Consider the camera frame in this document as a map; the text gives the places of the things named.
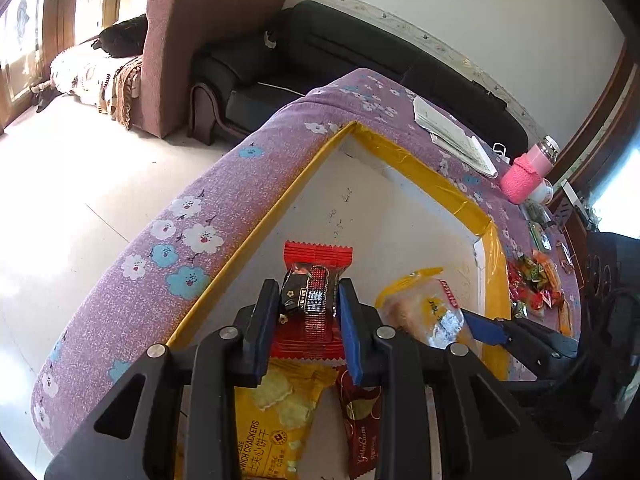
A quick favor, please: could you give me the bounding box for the maroon armchair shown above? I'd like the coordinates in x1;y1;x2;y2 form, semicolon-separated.
140;0;289;141

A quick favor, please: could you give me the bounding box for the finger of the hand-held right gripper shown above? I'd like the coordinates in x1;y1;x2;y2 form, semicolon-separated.
462;310;580;377

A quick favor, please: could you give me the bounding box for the white paper booklet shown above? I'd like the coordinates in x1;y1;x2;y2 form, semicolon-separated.
412;95;499;179

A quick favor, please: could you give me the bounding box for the white power strip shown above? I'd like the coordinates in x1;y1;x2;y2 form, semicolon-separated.
560;180;588;211

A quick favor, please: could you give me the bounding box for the white cable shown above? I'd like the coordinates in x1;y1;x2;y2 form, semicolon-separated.
257;80;306;97

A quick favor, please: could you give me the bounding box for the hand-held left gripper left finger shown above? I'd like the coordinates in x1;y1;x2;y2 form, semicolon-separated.
44;279;281;480

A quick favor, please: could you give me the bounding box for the pile of assorted snack packets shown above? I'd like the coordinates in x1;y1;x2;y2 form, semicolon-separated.
507;252;576;336

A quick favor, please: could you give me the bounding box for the wooden glass door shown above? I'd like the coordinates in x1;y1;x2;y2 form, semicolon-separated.
0;0;126;133

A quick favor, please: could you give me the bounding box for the dark wooden door frame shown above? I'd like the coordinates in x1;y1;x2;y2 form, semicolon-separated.
542;40;640;191

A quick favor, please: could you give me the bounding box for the red wafer snack packet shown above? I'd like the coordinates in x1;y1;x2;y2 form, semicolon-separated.
270;241;353;361

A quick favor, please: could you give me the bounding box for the pink knitted bottle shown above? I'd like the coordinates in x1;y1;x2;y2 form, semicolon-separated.
500;135;561;206

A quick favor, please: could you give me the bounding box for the dark red gold-print packet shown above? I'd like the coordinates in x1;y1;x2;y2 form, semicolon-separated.
335;367;386;480

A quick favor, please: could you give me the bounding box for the dark glass dish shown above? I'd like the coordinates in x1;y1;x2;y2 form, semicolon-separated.
520;200;556;226

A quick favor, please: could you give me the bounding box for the small brown packet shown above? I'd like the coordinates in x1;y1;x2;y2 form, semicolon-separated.
556;242;577;276

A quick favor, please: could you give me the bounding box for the yellow cracker packet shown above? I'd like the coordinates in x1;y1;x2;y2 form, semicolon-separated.
172;360;336;480

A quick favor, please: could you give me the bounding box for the patterned sofa blanket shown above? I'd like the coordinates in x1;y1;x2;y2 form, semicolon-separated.
49;42;146;117

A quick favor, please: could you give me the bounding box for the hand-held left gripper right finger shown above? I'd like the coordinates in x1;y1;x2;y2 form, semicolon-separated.
336;279;571;480

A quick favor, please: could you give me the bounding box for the black bag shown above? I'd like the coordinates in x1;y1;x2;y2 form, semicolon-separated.
91;14;149;59

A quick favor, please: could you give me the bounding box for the small green packet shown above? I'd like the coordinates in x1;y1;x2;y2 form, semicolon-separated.
527;222;553;253

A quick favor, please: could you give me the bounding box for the black leather sofa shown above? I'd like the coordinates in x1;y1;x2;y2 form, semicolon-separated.
187;0;530;161

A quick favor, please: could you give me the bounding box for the yellow clear bread packet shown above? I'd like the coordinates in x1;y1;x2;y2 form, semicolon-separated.
375;267;478;353

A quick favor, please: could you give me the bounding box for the purple floral tablecloth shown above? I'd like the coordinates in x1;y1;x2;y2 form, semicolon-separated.
30;67;583;456

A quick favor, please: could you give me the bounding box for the white cup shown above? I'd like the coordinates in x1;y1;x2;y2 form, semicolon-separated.
527;177;555;206

